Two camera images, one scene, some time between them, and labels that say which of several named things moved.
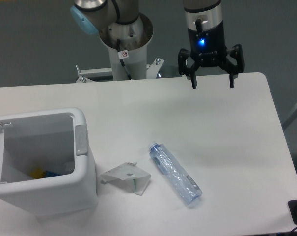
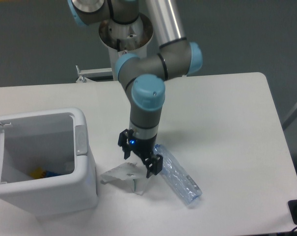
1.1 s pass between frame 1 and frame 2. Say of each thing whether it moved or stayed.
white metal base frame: stayed
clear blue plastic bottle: stayed
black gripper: moved
